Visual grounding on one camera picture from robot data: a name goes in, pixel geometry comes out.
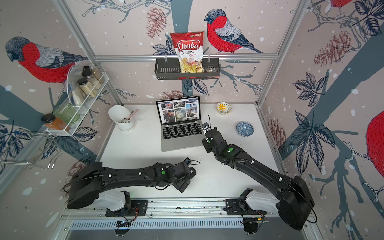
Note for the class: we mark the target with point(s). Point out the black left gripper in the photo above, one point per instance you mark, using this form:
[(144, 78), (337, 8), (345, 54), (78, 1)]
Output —
[(181, 186)]

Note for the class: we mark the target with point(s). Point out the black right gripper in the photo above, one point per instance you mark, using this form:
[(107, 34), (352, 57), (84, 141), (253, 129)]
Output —
[(205, 145)]

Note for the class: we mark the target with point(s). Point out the silver laptop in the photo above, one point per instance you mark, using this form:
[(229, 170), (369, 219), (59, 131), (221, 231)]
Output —
[(181, 126)]

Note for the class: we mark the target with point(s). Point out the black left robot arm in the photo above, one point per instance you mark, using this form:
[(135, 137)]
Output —
[(92, 184)]

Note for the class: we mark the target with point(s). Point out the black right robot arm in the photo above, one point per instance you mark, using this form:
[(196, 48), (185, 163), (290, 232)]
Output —
[(295, 202)]

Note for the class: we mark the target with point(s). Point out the blue patterned ceramic bowl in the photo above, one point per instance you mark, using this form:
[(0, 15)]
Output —
[(244, 129)]

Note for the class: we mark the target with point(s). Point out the yellow flower ceramic bowl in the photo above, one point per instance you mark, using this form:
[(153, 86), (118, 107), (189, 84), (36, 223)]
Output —
[(223, 108)]

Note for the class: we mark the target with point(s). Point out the white utensil holder cup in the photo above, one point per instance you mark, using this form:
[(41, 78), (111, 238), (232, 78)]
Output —
[(118, 114)]

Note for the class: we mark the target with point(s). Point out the red cassava chips bag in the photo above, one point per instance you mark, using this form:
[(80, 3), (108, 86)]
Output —
[(189, 49)]

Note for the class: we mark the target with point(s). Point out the beige bottle black cap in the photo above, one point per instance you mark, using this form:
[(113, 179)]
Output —
[(87, 88), (95, 78)]

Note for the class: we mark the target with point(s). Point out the orange jar with black lid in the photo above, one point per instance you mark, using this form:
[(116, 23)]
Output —
[(54, 123)]

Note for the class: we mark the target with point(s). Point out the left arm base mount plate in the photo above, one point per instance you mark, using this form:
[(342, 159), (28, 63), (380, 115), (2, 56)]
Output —
[(138, 208)]

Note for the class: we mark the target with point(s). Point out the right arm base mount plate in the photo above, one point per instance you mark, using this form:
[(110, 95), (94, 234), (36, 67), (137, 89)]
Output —
[(237, 207)]

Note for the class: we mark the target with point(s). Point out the pink handled utensil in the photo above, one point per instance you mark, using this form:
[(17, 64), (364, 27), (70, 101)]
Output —
[(128, 119)]

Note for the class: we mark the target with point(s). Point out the black wall basket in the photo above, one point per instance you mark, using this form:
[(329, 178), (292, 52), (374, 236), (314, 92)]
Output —
[(172, 69)]

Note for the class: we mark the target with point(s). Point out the chrome wire wall rack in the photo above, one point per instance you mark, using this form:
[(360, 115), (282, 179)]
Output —
[(29, 150)]

